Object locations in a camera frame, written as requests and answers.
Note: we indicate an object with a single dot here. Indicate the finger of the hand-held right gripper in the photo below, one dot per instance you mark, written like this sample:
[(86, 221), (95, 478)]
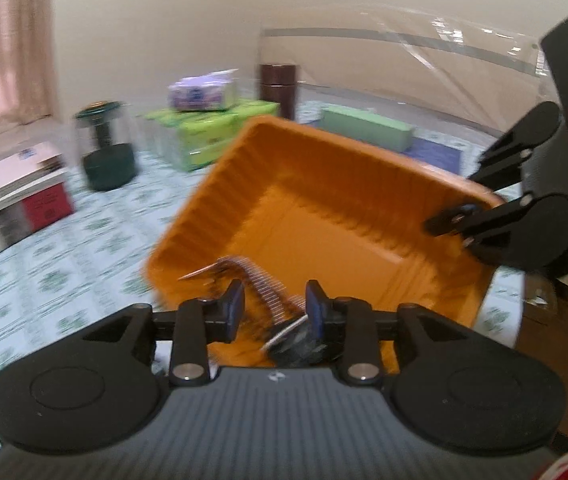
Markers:
[(494, 215), (519, 145)]

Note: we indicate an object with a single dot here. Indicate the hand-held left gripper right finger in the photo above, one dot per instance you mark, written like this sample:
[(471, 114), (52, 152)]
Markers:
[(314, 310)]

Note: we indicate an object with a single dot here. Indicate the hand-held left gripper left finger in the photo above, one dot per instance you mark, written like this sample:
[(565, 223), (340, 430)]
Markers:
[(236, 307)]

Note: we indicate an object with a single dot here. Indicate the black clip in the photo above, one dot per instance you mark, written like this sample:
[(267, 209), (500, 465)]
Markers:
[(294, 345)]

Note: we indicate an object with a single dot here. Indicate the orange plastic tray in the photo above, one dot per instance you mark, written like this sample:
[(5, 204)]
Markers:
[(334, 210)]

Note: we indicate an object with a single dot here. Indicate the white box with blue top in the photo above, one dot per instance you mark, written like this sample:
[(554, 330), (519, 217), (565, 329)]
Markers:
[(434, 155)]

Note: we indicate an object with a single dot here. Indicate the clear plastic sheet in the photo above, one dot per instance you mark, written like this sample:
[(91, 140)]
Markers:
[(414, 55)]

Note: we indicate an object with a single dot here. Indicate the light green box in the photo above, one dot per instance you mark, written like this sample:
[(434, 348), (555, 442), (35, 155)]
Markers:
[(364, 127)]

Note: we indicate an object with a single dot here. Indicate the green tissue multipack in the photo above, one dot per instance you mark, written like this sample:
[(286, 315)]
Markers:
[(204, 135)]

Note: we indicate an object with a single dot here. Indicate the dark green dumbbell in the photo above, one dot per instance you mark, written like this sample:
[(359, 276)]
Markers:
[(109, 160)]

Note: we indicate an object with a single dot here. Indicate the purple tissue pack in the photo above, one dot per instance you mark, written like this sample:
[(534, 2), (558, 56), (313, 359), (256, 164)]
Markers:
[(201, 92)]

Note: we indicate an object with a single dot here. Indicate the thick red spine book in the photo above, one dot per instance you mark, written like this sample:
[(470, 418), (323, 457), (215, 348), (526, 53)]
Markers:
[(39, 207)]

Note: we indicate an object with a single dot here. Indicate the brown round jar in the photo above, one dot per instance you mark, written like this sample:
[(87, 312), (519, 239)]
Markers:
[(276, 87)]

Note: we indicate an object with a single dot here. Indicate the thin pale book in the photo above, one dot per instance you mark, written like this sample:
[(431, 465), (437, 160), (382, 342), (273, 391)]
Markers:
[(9, 170)]

